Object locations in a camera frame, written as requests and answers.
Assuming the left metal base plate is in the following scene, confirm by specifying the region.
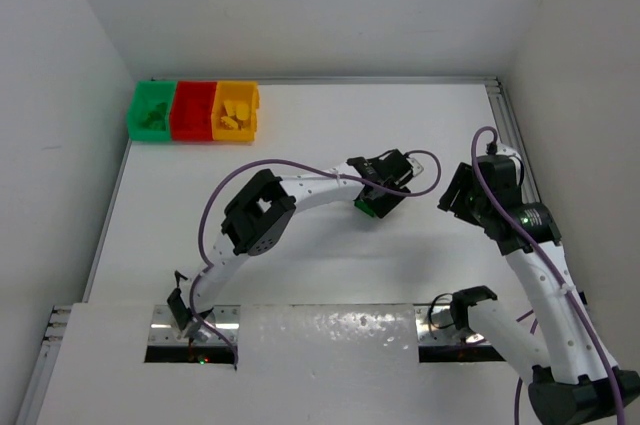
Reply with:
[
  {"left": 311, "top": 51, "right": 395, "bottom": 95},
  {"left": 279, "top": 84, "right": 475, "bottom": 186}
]
[{"left": 147, "top": 305, "right": 240, "bottom": 347}]

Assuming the yellow plastic bin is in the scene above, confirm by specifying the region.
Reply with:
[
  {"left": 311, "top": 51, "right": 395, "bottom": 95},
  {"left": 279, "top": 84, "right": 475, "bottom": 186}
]
[{"left": 211, "top": 81, "right": 260, "bottom": 143}]

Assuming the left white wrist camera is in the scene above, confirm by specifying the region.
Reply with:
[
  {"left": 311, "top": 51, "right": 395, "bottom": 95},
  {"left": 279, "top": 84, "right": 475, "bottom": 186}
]
[{"left": 407, "top": 156, "right": 424, "bottom": 177}]

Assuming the red plastic bin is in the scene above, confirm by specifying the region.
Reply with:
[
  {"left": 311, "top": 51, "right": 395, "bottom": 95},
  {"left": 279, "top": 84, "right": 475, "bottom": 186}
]
[{"left": 169, "top": 81, "right": 217, "bottom": 142}]

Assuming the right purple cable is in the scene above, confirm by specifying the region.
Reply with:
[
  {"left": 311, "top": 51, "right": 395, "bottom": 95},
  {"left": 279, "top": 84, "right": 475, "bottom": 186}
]
[{"left": 471, "top": 127, "right": 629, "bottom": 425}]

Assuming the green L-shaped lego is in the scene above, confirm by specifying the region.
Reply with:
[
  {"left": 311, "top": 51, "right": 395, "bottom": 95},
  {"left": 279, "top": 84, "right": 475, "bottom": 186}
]
[{"left": 354, "top": 199, "right": 377, "bottom": 217}]

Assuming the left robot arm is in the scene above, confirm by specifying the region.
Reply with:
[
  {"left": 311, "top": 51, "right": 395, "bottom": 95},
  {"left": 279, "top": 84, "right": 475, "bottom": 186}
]
[{"left": 167, "top": 149, "right": 423, "bottom": 341}]

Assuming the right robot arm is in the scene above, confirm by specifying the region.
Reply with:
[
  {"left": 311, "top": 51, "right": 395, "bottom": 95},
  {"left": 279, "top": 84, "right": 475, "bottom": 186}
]
[{"left": 438, "top": 143, "right": 639, "bottom": 424}]

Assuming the green plastic bin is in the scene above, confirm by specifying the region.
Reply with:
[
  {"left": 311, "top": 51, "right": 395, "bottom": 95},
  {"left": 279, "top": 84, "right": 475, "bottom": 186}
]
[{"left": 126, "top": 81, "right": 177, "bottom": 142}]

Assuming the metal base plate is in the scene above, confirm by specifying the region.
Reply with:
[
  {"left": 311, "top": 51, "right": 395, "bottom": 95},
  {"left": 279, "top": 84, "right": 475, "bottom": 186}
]
[
  {"left": 147, "top": 305, "right": 240, "bottom": 347},
  {"left": 414, "top": 302, "right": 489, "bottom": 347}
]

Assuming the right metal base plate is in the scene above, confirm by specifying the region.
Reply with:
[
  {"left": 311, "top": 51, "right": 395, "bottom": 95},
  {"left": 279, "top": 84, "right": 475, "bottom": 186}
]
[{"left": 414, "top": 302, "right": 489, "bottom": 347}]

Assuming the yellow butterfly round lego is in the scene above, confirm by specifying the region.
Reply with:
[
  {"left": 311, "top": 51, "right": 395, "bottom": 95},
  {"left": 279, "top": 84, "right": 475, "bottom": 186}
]
[{"left": 235, "top": 101, "right": 251, "bottom": 122}]

